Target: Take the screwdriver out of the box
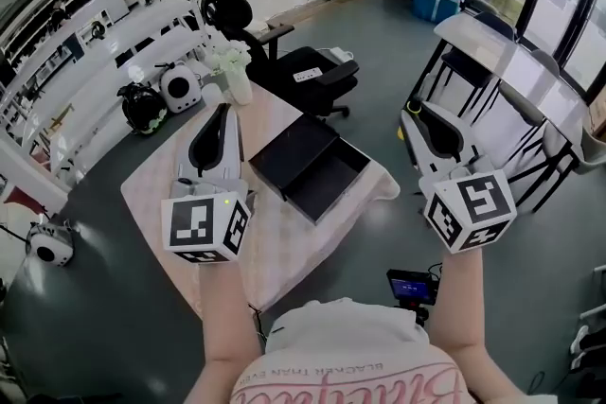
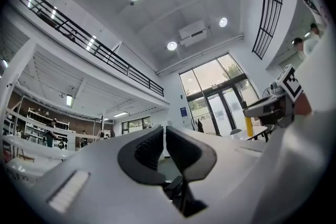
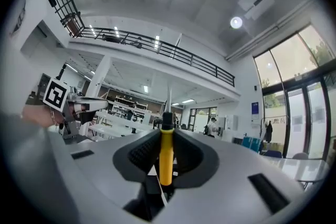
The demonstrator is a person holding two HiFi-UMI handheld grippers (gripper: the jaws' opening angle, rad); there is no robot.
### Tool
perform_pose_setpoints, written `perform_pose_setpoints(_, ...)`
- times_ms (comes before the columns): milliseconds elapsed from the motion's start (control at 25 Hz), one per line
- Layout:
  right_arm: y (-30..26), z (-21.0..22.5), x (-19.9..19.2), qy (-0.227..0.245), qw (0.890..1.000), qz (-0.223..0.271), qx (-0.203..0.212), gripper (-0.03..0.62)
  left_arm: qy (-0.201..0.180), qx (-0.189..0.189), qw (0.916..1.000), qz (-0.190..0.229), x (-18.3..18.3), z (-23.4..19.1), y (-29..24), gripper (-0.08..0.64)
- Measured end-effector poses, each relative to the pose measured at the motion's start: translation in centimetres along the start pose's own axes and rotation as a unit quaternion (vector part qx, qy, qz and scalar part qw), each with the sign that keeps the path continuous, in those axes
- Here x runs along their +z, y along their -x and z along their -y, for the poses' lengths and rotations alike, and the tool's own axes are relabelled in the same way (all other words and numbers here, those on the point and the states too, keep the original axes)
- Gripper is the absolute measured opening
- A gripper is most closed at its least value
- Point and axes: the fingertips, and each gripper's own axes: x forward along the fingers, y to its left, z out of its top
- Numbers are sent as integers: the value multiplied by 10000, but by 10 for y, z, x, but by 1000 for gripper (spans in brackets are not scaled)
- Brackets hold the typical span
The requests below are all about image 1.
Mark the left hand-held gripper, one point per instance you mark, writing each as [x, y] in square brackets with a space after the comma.
[194, 222]

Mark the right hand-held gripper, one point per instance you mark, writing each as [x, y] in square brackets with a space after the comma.
[478, 203]

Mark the black box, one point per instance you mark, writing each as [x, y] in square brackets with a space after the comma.
[308, 165]

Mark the person's left forearm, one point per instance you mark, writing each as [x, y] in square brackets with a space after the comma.
[227, 326]

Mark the person's right forearm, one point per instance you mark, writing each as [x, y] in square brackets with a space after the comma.
[457, 298]

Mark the white vase with white flowers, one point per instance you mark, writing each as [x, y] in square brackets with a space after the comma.
[234, 75]

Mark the white round-window backpack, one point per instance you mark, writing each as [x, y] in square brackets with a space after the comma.
[180, 87]
[49, 246]

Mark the black helmet backpack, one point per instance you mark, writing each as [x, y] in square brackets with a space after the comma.
[142, 109]

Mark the black office chair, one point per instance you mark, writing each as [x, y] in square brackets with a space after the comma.
[293, 71]

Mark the white remote control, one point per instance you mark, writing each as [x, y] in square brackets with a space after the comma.
[308, 74]

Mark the glass top table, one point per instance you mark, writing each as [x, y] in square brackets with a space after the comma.
[521, 71]

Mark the white power strip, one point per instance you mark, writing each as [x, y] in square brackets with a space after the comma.
[340, 54]

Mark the pink tablecloth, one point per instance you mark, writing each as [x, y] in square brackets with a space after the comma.
[284, 251]

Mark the white shelving unit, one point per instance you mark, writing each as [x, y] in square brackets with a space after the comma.
[94, 61]

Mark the small black monitor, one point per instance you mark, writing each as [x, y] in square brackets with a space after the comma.
[411, 287]

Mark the person's white pink shirt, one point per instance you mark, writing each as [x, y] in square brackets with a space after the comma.
[350, 355]

